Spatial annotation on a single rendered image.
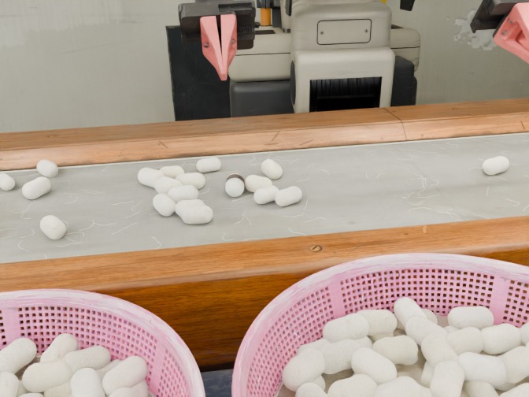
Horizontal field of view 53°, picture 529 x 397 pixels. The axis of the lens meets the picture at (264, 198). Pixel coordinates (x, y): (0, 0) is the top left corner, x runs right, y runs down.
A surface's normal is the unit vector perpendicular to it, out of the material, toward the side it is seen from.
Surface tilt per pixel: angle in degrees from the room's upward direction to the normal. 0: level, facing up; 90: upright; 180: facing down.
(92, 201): 0
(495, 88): 90
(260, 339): 75
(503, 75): 90
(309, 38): 98
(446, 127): 45
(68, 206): 0
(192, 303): 90
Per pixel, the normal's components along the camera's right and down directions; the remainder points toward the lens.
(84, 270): -0.04, -0.92
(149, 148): 0.07, -0.37
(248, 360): 0.94, -0.22
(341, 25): 0.06, 0.52
